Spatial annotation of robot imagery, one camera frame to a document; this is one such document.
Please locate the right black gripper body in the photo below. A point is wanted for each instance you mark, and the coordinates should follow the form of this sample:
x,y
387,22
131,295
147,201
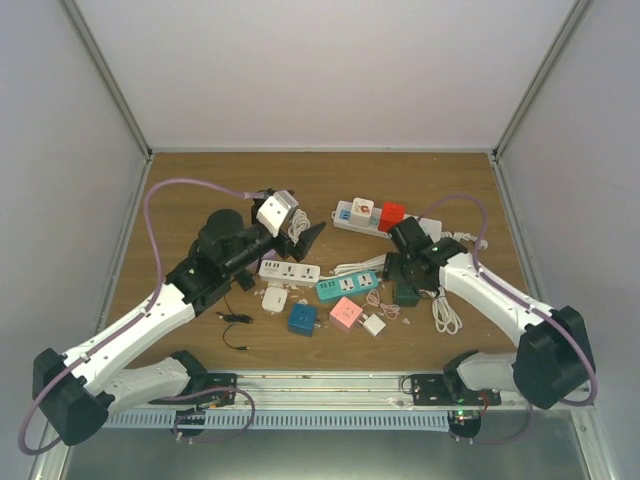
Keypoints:
x,y
404,274

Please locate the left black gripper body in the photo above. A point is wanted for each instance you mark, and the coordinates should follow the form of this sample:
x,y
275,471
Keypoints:
x,y
286,248

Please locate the dark green cube adapter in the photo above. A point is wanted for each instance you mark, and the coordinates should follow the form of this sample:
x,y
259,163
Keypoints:
x,y
405,296

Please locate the long white power strip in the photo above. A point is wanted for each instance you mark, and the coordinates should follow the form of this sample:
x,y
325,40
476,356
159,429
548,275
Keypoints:
x,y
341,219

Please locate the white cartoon cube adapter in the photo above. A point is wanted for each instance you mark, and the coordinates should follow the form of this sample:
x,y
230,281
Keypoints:
x,y
361,212

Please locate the red cube adapter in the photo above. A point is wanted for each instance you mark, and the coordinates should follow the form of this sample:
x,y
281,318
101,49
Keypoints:
x,y
391,214

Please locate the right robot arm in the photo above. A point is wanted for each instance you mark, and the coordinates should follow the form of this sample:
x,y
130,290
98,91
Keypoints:
x,y
553,362

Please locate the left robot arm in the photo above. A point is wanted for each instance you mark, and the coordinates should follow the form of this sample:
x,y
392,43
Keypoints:
x,y
78,390

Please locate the small white plug adapter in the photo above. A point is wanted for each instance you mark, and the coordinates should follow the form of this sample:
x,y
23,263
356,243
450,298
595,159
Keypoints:
x,y
373,324

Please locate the white power strip centre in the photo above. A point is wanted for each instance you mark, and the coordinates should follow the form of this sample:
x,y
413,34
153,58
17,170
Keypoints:
x,y
290,273

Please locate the teal power strip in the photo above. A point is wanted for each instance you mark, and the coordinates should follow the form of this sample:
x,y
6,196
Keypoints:
x,y
346,286

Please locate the white square charger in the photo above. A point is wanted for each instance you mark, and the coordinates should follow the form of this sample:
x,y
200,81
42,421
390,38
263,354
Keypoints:
x,y
274,300

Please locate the blue cube adapter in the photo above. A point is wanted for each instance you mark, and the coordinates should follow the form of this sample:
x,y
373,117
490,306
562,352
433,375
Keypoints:
x,y
302,319

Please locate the pink cube adapter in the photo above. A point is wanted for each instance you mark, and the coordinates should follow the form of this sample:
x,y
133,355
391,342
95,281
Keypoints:
x,y
345,314

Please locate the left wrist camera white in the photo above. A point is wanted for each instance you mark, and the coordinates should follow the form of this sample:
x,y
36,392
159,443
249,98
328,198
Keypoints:
x,y
274,210

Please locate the black power adapter with cable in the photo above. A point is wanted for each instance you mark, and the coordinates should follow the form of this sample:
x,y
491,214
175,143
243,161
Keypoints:
x,y
246,282

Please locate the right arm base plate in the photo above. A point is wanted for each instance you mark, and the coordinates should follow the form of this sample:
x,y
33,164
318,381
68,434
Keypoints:
x,y
439,389

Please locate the slotted cable duct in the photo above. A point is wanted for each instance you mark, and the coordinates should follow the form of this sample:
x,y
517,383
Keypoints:
x,y
286,420

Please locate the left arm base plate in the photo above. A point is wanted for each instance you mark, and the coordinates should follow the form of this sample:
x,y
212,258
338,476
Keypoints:
x,y
205,382

